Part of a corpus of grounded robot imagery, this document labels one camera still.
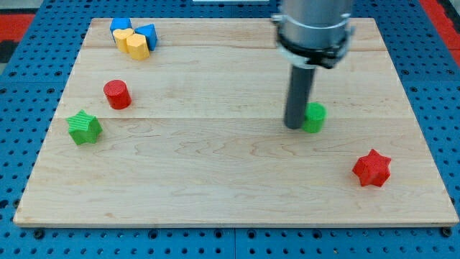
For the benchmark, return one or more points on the green cylinder block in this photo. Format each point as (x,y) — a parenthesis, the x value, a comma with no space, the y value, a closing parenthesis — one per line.
(315,116)

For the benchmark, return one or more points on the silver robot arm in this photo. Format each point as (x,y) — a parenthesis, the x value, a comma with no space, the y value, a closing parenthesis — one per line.
(312,33)

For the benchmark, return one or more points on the red star block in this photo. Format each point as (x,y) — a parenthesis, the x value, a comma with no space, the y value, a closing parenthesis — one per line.
(372,169)

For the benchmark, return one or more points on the green star block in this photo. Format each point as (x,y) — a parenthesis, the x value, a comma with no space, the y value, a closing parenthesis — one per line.
(84,128)

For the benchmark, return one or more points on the wooden board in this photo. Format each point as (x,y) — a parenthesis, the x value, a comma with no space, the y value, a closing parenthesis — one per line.
(203,143)

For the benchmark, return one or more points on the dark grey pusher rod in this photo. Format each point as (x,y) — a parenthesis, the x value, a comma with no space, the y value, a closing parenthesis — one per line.
(301,81)

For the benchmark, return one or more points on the red cylinder block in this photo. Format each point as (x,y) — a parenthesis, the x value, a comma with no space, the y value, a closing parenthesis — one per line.
(117,94)

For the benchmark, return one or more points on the yellow hexagon block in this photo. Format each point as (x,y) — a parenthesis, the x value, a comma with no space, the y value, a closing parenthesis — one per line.
(137,47)

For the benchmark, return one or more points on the blue triangle block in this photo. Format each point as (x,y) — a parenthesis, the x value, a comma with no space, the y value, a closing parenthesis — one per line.
(149,31)

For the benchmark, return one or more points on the yellow heart block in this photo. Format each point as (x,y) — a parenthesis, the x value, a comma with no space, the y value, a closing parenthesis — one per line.
(120,37)

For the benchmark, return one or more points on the blue cube block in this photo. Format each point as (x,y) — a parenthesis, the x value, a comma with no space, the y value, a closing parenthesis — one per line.
(120,23)

